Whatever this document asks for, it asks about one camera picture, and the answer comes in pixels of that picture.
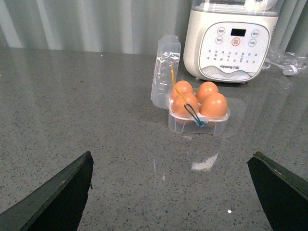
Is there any brown egg carried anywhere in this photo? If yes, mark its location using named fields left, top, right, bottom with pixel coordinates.
left=199, top=93, right=228, bottom=119

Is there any clear plastic egg box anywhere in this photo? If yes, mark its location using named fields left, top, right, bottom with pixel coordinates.
left=151, top=35, right=231, bottom=136

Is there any brown egg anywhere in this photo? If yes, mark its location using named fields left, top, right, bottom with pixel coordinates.
left=195, top=81, right=219, bottom=104
left=171, top=80, right=193, bottom=100
left=172, top=92, right=199, bottom=118

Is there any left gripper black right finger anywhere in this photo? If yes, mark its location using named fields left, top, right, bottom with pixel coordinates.
left=247, top=152, right=308, bottom=231

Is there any white Joyoung blender appliance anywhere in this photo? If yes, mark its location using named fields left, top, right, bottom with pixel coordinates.
left=183, top=0, right=283, bottom=83

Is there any yellow rubber band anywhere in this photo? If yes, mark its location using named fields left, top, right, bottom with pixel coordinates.
left=170, top=61, right=187, bottom=105

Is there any white power cable with plug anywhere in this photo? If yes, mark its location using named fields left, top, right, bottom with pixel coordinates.
left=263, top=57, right=298, bottom=76

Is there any brown egg front left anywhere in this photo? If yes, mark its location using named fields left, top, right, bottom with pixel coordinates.
left=172, top=92, right=199, bottom=118

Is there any clear plastic bag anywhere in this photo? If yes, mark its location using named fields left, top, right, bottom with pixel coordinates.
left=262, top=46, right=308, bottom=77

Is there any blue rubber band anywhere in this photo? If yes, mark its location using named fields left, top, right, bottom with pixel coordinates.
left=184, top=103, right=206, bottom=127

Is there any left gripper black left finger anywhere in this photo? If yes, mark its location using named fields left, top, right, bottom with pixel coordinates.
left=0, top=151, right=94, bottom=231

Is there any brown egg back left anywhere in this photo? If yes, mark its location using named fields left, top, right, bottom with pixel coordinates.
left=171, top=80, right=193, bottom=100

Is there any brown egg back right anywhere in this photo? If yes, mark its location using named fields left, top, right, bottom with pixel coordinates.
left=195, top=81, right=219, bottom=104

